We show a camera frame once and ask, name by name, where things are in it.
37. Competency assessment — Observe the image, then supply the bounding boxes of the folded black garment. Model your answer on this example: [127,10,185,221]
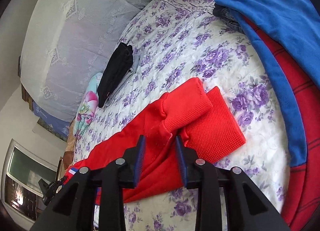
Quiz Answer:
[97,43,133,108]

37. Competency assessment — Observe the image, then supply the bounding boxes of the red striped track pants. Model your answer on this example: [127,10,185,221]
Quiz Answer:
[66,78,246,202]

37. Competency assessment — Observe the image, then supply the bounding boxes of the purple floral bed quilt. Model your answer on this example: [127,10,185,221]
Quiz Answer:
[72,0,301,231]

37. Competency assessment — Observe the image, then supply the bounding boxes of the red striped blanket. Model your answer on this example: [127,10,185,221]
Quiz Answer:
[241,17,319,230]

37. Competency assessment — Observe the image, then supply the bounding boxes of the folded grey garment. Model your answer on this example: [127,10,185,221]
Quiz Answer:
[105,54,139,107]

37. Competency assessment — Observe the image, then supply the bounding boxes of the lavender lace headboard cover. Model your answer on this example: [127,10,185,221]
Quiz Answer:
[21,0,152,122]

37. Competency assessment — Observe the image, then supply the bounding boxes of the blue fleece garment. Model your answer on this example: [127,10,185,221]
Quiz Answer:
[213,0,320,168]

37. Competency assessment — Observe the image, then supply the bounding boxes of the white framed window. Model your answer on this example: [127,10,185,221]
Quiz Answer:
[1,139,57,223]

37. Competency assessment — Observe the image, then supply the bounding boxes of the blue patterned pillow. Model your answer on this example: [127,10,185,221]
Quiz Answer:
[33,101,70,137]

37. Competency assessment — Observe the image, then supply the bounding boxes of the brown satin pillow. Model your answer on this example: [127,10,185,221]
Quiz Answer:
[63,120,76,170]

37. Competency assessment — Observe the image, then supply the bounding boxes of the dark denim jeans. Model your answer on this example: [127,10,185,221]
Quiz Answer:
[213,3,245,34]

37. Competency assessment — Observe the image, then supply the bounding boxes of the folded teal floral blanket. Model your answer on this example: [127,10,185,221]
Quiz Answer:
[73,72,103,139]

